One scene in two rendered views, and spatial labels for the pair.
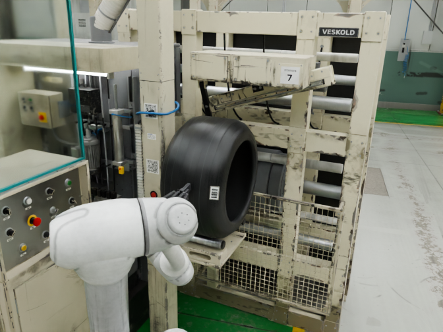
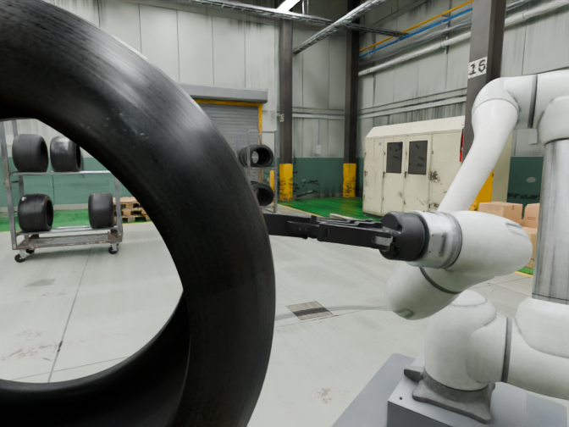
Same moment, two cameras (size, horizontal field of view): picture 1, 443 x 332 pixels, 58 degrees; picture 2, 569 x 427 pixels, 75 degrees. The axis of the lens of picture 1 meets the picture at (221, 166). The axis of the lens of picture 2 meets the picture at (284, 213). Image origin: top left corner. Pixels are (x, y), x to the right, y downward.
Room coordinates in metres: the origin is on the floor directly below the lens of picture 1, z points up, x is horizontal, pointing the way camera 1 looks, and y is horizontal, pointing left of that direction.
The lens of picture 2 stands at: (1.90, 0.55, 1.34)
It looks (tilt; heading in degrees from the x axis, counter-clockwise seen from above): 8 degrees down; 232
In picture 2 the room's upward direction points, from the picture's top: straight up
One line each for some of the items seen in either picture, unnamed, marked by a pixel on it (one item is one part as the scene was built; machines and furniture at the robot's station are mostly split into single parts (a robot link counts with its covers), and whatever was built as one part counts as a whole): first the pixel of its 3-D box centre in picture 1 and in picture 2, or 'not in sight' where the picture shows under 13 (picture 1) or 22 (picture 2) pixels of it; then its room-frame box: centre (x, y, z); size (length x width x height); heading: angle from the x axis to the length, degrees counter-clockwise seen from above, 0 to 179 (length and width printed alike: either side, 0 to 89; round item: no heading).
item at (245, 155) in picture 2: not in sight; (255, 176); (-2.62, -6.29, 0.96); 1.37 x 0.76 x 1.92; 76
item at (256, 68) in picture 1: (252, 68); not in sight; (2.15, -0.15, 1.71); 0.61 x 0.25 x 0.15; 67
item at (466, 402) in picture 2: not in sight; (446, 379); (1.00, 0.10, 0.76); 0.22 x 0.18 x 0.06; 110
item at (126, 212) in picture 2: not in sight; (129, 208); (-0.44, -8.28, 0.22); 1.27 x 0.90 x 0.44; 76
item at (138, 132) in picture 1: (142, 167); not in sight; (2.02, 0.42, 1.19); 0.05 x 0.04 x 0.48; 157
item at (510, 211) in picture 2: not in sight; (531, 230); (-3.86, -1.30, 0.37); 1.23 x 0.84 x 0.74; 166
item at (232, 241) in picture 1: (203, 242); not in sight; (1.93, 0.09, 0.80); 0.37 x 0.36 x 0.02; 157
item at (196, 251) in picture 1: (191, 248); not in sight; (1.80, 0.14, 0.83); 0.36 x 0.09 x 0.06; 67
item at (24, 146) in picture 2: not in sight; (67, 186); (1.13, -5.37, 0.96); 1.33 x 0.64 x 1.92; 164
